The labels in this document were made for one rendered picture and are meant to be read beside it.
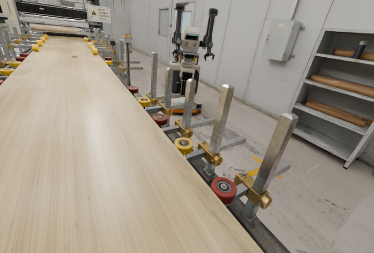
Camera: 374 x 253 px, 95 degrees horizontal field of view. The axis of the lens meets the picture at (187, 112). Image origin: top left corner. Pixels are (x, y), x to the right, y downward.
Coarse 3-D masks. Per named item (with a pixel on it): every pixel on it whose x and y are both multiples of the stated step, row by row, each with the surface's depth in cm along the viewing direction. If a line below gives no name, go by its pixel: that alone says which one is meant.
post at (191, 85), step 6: (186, 84) 89; (192, 84) 86; (186, 90) 89; (192, 90) 88; (186, 96) 90; (192, 96) 90; (186, 102) 91; (192, 102) 91; (186, 108) 92; (192, 108) 93; (186, 114) 93; (186, 120) 95; (186, 126) 97
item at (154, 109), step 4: (172, 104) 125; (176, 104) 125; (180, 104) 126; (148, 108) 113; (152, 108) 114; (156, 108) 116; (160, 108) 118; (172, 108) 123; (176, 108) 125; (148, 112) 114
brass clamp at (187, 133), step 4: (176, 124) 103; (180, 124) 102; (180, 128) 100; (188, 128) 98; (180, 132) 100; (184, 132) 97; (188, 132) 96; (192, 132) 97; (184, 136) 98; (188, 136) 97
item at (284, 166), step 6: (282, 162) 78; (276, 168) 74; (282, 168) 74; (288, 168) 78; (276, 174) 72; (240, 186) 63; (240, 192) 60; (246, 192) 63; (234, 198) 59; (228, 204) 58
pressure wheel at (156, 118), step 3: (156, 114) 94; (159, 114) 94; (162, 114) 94; (153, 117) 90; (156, 117) 91; (159, 117) 91; (162, 117) 92; (165, 117) 91; (156, 120) 88; (159, 120) 88; (162, 120) 88; (165, 120) 90; (156, 123) 89; (159, 123) 89; (162, 123) 89; (165, 123) 91; (159, 126) 93
